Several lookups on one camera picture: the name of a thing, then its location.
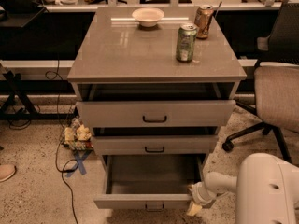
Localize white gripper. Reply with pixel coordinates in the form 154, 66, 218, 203
186, 181, 228, 217

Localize grey bottom drawer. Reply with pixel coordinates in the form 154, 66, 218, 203
94, 154, 204, 211

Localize grey drawer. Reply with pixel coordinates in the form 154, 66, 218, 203
92, 135, 218, 155
94, 154, 204, 211
76, 100, 235, 128

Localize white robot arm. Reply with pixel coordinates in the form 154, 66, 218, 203
187, 153, 299, 224

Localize grey middle drawer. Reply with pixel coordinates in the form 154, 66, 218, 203
92, 135, 218, 155

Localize grey drawer cabinet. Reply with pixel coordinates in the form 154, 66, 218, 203
66, 5, 248, 161

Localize grey top drawer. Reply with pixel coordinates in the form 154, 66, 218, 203
76, 100, 235, 128

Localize blue tape cross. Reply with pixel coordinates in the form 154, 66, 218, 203
65, 150, 92, 177

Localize colourful crumpled snack bags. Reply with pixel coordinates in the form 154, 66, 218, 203
64, 118, 93, 151

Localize office chair beige seat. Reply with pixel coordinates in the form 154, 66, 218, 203
221, 0, 299, 165

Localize green soda can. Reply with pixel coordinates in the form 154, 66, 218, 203
176, 23, 197, 62

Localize orange soda can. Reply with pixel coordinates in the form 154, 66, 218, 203
194, 5, 214, 39

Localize white bowl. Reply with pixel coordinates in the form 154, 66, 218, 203
132, 7, 164, 28

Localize pink shoe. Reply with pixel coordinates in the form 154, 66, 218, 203
0, 164, 16, 182

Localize black desk chair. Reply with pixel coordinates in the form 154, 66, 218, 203
0, 0, 46, 28

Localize black floor cable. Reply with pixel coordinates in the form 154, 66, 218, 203
44, 59, 80, 224

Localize black desk frame leg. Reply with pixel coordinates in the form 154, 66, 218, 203
0, 65, 77, 120

